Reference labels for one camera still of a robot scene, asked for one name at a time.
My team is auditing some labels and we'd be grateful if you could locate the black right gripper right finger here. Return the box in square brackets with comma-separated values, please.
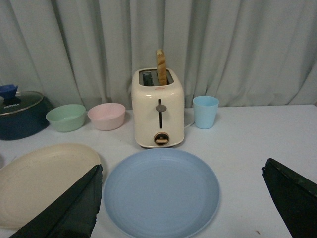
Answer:
[262, 158, 317, 238]

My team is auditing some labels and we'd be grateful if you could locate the green bowl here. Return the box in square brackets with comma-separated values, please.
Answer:
[46, 104, 86, 132]

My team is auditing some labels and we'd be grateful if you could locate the glass pot lid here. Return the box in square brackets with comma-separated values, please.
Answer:
[0, 84, 44, 116]

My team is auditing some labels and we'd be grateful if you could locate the toast slice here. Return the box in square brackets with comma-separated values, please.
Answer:
[156, 49, 167, 86]

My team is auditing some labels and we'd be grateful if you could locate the cream plate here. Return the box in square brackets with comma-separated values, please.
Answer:
[0, 143, 101, 229]

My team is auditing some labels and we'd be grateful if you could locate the light blue plate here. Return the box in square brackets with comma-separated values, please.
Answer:
[103, 148, 220, 238]

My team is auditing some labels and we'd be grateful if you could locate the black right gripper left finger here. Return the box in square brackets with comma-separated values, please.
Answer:
[11, 165, 103, 238]

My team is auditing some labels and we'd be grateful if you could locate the pink bowl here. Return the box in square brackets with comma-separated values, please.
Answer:
[88, 103, 126, 131]

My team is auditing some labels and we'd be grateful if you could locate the grey curtain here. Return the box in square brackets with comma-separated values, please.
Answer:
[0, 0, 317, 109]

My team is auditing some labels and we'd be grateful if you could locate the light blue cup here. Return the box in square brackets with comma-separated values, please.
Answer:
[193, 96, 219, 129]

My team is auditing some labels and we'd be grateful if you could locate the dark blue pot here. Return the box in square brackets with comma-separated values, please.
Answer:
[0, 97, 53, 140]

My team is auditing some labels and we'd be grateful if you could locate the cream toaster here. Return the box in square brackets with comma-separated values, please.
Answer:
[131, 68, 186, 149]

